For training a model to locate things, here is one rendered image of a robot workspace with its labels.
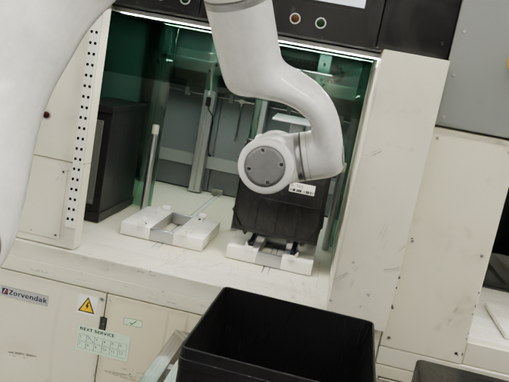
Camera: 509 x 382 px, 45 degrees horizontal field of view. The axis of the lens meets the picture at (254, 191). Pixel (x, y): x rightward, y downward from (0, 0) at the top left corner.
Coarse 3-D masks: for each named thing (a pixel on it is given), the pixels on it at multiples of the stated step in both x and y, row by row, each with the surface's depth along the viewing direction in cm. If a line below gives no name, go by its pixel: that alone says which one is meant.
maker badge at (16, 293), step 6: (6, 288) 137; (12, 288) 137; (0, 294) 138; (6, 294) 137; (12, 294) 137; (18, 294) 137; (24, 294) 137; (30, 294) 136; (36, 294) 136; (24, 300) 137; (30, 300) 137; (36, 300) 136; (42, 300) 136
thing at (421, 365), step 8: (416, 368) 111; (424, 368) 110; (432, 368) 111; (440, 368) 111; (448, 368) 112; (456, 368) 113; (416, 376) 110; (424, 376) 107; (432, 376) 108; (440, 376) 108; (448, 376) 109; (456, 376) 109; (464, 376) 110; (472, 376) 111; (480, 376) 111; (488, 376) 112
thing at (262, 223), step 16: (336, 176) 143; (240, 192) 147; (288, 192) 145; (304, 192) 144; (320, 192) 144; (240, 208) 148; (256, 208) 147; (272, 208) 147; (288, 208) 146; (304, 208) 145; (320, 208) 145; (240, 224) 149; (256, 224) 148; (272, 224) 148; (288, 224) 147; (304, 224) 146; (320, 224) 146; (304, 240) 147
